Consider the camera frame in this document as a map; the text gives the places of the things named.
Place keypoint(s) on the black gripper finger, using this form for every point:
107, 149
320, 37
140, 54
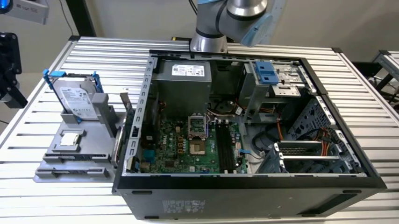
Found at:
12, 93

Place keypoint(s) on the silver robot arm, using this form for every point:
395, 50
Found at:
243, 9

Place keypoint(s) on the black RAM slot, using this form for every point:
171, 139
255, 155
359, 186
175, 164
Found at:
230, 147
222, 147

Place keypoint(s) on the blue disk carrier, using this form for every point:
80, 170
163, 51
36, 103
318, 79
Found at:
56, 73

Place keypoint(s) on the silver hard disk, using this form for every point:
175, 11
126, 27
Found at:
75, 98

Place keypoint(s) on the silver CPU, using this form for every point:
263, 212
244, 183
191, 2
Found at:
68, 140

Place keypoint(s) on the grey parts rack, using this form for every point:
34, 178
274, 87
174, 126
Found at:
94, 140

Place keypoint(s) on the blue expansion slot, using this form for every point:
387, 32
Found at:
150, 156

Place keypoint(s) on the yellow black connector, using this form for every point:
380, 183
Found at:
174, 38

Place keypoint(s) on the grey power supply unit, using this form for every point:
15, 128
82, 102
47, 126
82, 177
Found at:
180, 93

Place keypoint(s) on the green motherboard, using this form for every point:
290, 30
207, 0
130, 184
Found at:
170, 161

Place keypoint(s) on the CPU socket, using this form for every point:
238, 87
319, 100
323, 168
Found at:
198, 147

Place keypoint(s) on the thin locking lever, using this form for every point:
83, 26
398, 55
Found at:
207, 129

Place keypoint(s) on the round black fan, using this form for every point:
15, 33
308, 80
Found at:
223, 107

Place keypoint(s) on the black PC case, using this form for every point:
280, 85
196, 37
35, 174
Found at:
218, 200

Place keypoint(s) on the blue drive latch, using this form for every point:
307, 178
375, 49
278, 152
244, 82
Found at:
264, 72

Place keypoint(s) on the grey metal drive cage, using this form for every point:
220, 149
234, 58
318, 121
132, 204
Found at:
287, 91

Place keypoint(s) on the perforated metal disk bay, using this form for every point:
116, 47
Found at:
308, 158

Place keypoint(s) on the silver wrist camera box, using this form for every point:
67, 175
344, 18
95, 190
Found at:
30, 10

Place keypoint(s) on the black upright post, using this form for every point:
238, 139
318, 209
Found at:
80, 18

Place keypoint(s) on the aluminium frame table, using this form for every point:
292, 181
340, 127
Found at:
386, 58

